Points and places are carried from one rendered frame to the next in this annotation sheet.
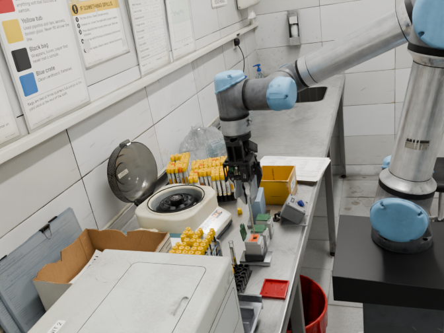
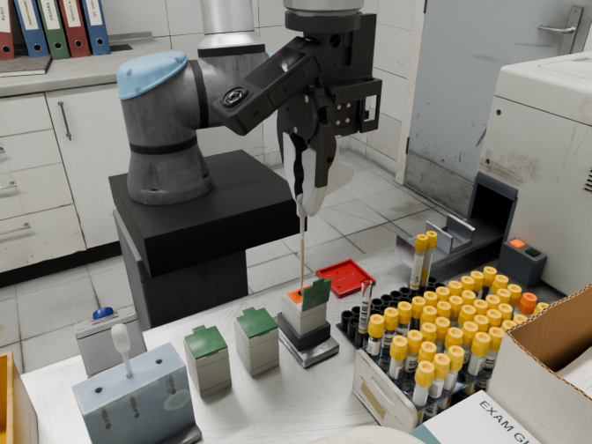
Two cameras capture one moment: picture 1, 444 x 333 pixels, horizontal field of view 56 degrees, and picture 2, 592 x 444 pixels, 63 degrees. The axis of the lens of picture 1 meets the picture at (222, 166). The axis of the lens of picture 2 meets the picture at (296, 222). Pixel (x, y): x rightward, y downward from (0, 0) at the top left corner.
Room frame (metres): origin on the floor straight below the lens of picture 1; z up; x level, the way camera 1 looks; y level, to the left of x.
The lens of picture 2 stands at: (1.40, 0.23, 1.34)
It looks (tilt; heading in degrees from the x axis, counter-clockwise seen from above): 31 degrees down; 219
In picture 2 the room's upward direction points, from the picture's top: straight up
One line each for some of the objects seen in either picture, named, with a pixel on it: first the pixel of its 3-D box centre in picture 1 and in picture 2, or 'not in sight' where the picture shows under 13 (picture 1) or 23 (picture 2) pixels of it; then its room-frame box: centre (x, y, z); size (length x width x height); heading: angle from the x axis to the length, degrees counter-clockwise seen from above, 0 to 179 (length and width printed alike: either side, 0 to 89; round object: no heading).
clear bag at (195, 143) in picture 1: (194, 148); not in sight; (1.82, 0.11, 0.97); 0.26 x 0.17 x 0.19; 174
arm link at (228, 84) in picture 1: (232, 94); not in sight; (1.00, -0.05, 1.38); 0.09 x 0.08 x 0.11; 60
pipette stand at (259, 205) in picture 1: (257, 207); (138, 409); (1.25, -0.10, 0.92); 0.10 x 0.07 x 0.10; 165
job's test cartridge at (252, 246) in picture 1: (254, 246); (303, 313); (1.03, -0.05, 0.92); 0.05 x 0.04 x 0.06; 70
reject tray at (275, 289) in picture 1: (274, 289); (345, 277); (0.88, -0.08, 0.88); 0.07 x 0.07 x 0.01; 68
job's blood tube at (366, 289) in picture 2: (233, 256); (364, 313); (0.98, 0.01, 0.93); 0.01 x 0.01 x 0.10
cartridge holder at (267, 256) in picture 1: (256, 254); (303, 329); (1.03, -0.05, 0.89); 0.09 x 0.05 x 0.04; 70
